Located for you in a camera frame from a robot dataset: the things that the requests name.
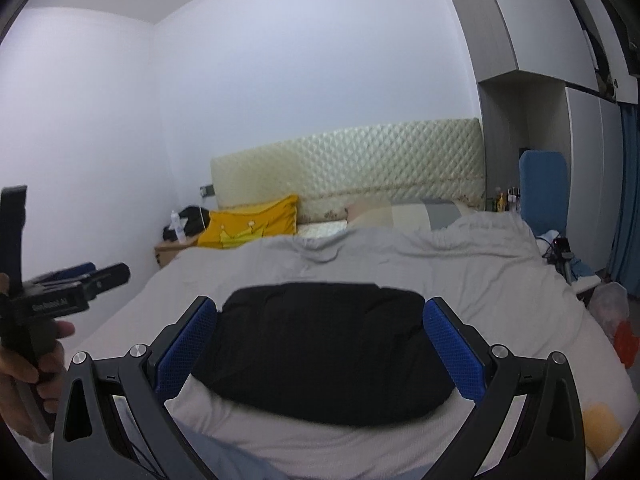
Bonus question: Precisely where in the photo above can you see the red object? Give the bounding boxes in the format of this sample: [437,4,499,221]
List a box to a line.
[614,320,639,370]

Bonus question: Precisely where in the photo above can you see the black bag on nightstand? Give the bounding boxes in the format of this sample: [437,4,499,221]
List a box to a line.
[163,206,209,242]

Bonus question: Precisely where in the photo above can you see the person left hand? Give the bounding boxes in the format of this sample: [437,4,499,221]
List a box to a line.
[1,321,76,443]

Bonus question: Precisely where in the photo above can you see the grey bed cover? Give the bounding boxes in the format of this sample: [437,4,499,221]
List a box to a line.
[79,212,639,479]

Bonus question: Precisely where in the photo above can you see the grey white wardrobe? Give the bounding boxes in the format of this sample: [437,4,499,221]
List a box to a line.
[452,0,638,271]

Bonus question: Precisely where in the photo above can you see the items on dresser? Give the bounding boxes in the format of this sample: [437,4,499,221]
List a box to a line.
[486,186,521,214]

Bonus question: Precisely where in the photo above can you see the wall power socket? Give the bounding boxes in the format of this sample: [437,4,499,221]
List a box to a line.
[200,184,215,197]

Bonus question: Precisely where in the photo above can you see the patchwork pastel pillow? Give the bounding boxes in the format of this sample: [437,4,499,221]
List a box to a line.
[346,197,476,233]

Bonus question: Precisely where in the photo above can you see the white spray bottle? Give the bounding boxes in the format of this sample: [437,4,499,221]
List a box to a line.
[170,210,186,244]

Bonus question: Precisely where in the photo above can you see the clear plastic bag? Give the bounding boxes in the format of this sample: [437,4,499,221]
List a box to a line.
[588,282,629,339]

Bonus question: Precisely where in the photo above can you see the yellow round object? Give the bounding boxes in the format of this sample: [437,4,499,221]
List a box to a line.
[582,403,623,460]

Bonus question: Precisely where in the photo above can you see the cream quilted headboard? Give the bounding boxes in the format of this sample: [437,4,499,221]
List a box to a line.
[210,118,486,223]

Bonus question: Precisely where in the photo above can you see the blue chair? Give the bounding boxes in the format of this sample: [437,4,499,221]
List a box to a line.
[518,150,570,236]

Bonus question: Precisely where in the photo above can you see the wooden nightstand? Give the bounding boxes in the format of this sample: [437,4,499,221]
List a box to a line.
[154,236,198,269]

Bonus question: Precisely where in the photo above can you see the black puffer jacket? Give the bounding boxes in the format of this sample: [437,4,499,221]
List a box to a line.
[192,283,454,427]

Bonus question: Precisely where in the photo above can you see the blue curtain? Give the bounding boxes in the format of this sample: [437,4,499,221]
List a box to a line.
[608,103,640,297]

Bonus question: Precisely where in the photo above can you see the yellow crown pillow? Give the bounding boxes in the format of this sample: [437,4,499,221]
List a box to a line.
[198,194,298,249]

